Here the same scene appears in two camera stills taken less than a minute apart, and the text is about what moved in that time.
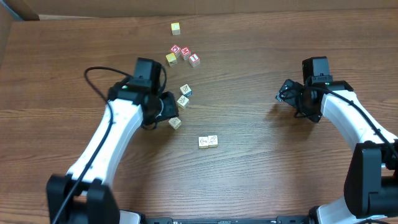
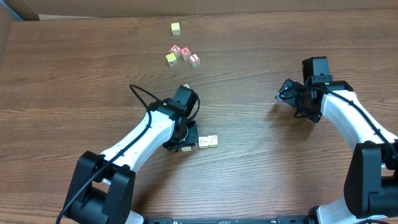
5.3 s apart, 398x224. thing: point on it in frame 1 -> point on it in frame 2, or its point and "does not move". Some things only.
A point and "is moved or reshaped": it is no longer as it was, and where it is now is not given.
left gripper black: x=170 y=109 -> x=189 y=137
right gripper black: x=286 y=93 does not move
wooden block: x=175 y=122 is moved or reshaped
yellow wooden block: x=171 y=59 does not move
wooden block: x=212 y=141 does not move
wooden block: x=203 y=142 does not move
